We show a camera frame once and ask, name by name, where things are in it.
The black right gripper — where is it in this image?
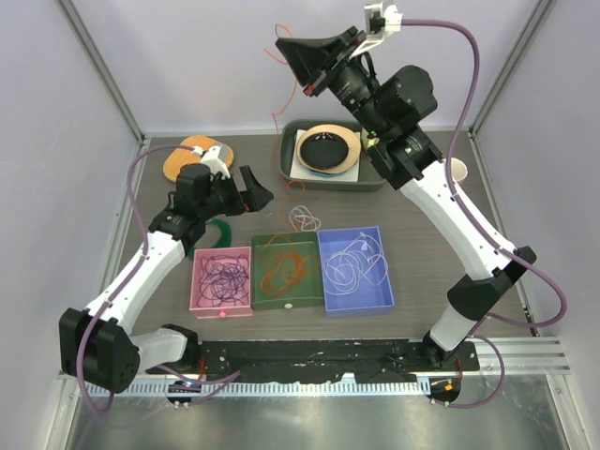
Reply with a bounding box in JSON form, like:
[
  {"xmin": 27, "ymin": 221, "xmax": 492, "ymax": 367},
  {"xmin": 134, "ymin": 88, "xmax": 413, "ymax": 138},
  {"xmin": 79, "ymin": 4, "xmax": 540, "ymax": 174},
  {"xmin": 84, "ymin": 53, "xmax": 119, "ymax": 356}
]
[{"xmin": 276, "ymin": 27, "xmax": 391, "ymax": 140}]

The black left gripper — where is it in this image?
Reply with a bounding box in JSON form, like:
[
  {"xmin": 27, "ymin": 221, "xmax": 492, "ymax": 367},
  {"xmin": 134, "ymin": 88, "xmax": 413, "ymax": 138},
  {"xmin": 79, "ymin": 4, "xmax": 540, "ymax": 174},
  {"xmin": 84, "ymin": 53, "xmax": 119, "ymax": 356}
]
[{"xmin": 200, "ymin": 166, "xmax": 273, "ymax": 221}]

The white cable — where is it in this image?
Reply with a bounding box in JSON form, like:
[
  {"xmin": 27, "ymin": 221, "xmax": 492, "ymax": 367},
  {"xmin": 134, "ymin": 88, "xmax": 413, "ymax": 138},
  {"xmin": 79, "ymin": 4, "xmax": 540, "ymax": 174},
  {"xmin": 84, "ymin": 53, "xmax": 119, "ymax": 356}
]
[
  {"xmin": 322, "ymin": 229, "xmax": 390, "ymax": 296},
  {"xmin": 288, "ymin": 204, "xmax": 323, "ymax": 233}
]

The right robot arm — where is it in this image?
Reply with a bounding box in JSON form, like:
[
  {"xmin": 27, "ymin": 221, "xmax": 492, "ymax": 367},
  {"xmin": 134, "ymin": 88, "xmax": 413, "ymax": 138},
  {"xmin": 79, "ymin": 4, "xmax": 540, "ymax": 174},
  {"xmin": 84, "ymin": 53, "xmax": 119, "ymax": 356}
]
[{"xmin": 276, "ymin": 27, "xmax": 536, "ymax": 370}]

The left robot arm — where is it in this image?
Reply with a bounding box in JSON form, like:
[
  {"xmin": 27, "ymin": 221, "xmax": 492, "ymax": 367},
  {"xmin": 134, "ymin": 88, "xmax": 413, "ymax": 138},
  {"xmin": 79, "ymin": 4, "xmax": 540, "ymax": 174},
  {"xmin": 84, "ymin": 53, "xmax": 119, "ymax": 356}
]
[{"xmin": 59, "ymin": 163, "xmax": 274, "ymax": 394}]

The white square plate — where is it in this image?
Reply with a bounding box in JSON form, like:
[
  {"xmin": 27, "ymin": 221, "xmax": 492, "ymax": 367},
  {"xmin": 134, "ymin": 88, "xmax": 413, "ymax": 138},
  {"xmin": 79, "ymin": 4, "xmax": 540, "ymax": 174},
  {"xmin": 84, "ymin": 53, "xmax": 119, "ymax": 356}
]
[{"xmin": 290, "ymin": 155, "xmax": 360, "ymax": 183}]

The green box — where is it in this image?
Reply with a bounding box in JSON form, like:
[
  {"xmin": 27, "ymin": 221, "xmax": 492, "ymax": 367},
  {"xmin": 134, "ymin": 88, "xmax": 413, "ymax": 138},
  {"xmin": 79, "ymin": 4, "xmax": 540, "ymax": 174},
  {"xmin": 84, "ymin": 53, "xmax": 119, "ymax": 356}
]
[{"xmin": 251, "ymin": 232, "xmax": 324, "ymax": 311}]

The black and tan plate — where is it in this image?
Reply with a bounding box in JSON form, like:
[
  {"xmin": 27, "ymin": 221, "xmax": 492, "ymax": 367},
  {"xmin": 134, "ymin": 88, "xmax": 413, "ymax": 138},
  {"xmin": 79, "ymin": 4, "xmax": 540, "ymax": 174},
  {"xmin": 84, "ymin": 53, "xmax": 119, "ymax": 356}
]
[{"xmin": 294, "ymin": 124, "xmax": 362, "ymax": 175}]

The pink box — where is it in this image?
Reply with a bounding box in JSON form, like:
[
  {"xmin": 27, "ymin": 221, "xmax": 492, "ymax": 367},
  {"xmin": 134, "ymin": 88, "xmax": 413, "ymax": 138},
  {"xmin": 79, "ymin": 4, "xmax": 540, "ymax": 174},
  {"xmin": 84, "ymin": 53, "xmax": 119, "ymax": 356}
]
[{"xmin": 188, "ymin": 247, "xmax": 253, "ymax": 319}]

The yellow mug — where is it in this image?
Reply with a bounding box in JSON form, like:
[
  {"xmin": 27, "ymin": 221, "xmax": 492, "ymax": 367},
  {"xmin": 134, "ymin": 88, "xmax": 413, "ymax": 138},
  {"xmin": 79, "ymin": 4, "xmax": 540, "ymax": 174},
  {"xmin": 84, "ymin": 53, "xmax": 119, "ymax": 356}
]
[{"xmin": 361, "ymin": 129, "xmax": 380, "ymax": 153}]

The dark green tray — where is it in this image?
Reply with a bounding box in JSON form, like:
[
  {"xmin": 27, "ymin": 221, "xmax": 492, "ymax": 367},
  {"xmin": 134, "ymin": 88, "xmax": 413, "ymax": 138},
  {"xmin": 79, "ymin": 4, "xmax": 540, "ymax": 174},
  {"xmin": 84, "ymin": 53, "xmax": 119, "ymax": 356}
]
[{"xmin": 279, "ymin": 119, "xmax": 385, "ymax": 191}]

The blue box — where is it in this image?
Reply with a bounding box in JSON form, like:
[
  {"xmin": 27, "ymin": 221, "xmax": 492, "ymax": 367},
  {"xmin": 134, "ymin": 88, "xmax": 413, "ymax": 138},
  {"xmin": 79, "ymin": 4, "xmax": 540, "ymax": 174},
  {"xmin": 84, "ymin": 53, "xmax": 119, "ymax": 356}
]
[{"xmin": 317, "ymin": 226, "xmax": 395, "ymax": 318}]

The pink mug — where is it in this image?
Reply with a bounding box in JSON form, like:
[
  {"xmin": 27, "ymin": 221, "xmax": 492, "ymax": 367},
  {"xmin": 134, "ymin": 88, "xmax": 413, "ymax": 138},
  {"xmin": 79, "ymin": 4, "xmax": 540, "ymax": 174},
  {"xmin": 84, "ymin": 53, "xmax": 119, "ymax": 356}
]
[{"xmin": 451, "ymin": 157, "xmax": 469, "ymax": 184}]

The green cable coil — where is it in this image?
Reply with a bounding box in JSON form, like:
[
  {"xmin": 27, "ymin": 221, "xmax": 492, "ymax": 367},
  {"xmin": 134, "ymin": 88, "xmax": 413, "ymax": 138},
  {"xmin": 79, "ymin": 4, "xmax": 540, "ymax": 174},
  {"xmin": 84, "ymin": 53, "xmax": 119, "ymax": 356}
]
[{"xmin": 205, "ymin": 217, "xmax": 234, "ymax": 248}]

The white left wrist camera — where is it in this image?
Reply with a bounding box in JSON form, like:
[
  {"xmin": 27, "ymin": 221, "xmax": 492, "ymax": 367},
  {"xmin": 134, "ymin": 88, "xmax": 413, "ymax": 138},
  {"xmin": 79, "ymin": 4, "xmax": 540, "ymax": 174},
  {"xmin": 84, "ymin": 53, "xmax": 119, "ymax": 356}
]
[{"xmin": 192, "ymin": 144, "xmax": 233, "ymax": 178}]

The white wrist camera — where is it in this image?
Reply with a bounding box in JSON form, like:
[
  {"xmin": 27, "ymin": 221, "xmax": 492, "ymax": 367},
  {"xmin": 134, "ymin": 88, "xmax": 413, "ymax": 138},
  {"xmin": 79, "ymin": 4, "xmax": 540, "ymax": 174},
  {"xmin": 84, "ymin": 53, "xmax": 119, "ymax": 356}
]
[
  {"xmin": 192, "ymin": 144, "xmax": 233, "ymax": 178},
  {"xmin": 351, "ymin": 1, "xmax": 402, "ymax": 58}
]

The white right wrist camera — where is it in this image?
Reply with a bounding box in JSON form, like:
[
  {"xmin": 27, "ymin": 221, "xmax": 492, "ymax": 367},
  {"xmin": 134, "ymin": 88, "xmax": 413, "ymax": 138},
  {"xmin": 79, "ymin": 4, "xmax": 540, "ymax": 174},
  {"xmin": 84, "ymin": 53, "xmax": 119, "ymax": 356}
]
[{"xmin": 351, "ymin": 1, "xmax": 402, "ymax": 58}]

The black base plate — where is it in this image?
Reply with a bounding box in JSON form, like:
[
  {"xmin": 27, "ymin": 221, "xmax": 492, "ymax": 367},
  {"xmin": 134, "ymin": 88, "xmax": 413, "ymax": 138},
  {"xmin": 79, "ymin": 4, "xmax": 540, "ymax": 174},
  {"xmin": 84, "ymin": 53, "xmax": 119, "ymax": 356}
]
[{"xmin": 168, "ymin": 339, "xmax": 480, "ymax": 384}]

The white slotted cable duct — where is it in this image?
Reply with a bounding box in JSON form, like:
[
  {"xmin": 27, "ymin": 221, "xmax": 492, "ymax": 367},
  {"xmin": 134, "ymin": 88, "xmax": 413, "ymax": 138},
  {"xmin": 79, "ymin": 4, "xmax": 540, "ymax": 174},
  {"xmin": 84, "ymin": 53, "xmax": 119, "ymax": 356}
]
[{"xmin": 83, "ymin": 378, "xmax": 432, "ymax": 398}]

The aluminium corner post right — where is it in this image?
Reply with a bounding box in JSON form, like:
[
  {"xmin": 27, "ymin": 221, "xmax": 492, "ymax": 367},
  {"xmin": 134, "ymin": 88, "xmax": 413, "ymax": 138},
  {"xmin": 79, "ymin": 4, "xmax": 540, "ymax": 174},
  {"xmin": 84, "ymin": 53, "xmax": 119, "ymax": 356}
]
[{"xmin": 469, "ymin": 0, "xmax": 556, "ymax": 137}]

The aluminium corner post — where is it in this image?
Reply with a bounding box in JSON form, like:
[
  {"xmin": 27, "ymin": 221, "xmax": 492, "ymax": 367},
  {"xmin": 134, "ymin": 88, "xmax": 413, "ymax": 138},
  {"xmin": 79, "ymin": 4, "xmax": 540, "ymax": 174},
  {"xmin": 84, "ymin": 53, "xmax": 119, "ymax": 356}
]
[
  {"xmin": 469, "ymin": 0, "xmax": 556, "ymax": 137},
  {"xmin": 55, "ymin": 0, "xmax": 145, "ymax": 144}
]

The aluminium corner post left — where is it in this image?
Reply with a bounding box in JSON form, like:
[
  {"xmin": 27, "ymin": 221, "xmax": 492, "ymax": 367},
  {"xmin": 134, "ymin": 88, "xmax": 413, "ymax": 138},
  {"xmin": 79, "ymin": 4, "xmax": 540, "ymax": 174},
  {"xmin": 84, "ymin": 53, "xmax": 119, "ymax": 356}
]
[{"xmin": 55, "ymin": 0, "xmax": 145, "ymax": 144}]

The aluminium front rail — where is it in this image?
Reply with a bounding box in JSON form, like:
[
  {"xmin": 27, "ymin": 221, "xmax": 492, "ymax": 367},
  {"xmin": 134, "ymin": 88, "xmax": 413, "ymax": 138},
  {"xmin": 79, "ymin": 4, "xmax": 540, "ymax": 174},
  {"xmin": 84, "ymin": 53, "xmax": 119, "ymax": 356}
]
[{"xmin": 83, "ymin": 338, "xmax": 568, "ymax": 393}]

